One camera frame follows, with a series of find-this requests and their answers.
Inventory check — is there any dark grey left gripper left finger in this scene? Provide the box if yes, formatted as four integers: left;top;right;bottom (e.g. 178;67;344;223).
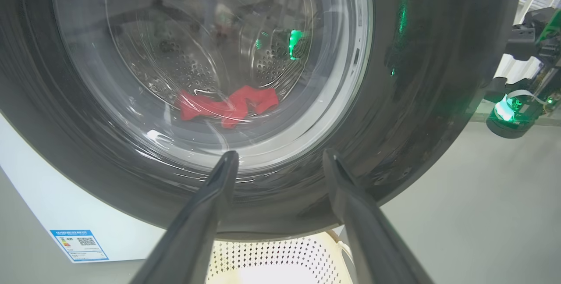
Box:
129;150;240;284

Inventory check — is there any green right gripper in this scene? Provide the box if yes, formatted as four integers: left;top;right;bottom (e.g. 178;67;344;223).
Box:
533;8;561;116

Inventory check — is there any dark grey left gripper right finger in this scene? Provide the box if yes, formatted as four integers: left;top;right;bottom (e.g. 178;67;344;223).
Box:
323;149;434;284

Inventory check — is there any red garment with white stitching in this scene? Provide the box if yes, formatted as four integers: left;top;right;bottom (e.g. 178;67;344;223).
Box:
177;85;280;129

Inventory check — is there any dark grey washing machine door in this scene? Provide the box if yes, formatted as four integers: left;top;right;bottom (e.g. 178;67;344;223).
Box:
0;0;525;241

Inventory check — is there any cream perforated laundry basket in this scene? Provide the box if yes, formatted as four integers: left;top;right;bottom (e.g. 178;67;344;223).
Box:
206;231;356;284

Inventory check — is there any white washing machine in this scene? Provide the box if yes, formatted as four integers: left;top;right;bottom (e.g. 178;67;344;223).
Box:
0;112;166;263

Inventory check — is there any blue energy label sticker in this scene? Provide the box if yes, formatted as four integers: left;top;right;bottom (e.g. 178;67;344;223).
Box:
50;230;109;263

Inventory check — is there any steel perforated drum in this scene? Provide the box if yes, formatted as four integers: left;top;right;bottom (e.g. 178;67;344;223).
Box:
105;0;316;114

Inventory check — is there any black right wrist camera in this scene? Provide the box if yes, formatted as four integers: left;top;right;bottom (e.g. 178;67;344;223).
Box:
505;8;554;62

